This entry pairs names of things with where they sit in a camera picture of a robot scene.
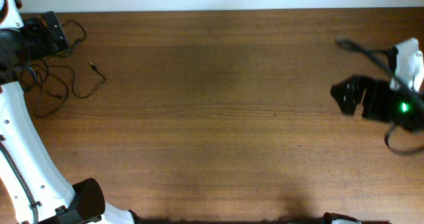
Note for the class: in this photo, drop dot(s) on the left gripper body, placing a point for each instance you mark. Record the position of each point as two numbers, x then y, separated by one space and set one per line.
55 30

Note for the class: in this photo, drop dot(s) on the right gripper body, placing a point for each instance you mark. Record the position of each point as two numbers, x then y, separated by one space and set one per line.
381 99

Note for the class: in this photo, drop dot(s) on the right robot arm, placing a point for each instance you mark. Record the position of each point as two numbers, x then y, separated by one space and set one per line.
379 136

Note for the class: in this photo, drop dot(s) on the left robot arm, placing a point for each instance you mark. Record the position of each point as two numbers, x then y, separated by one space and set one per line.
39 192

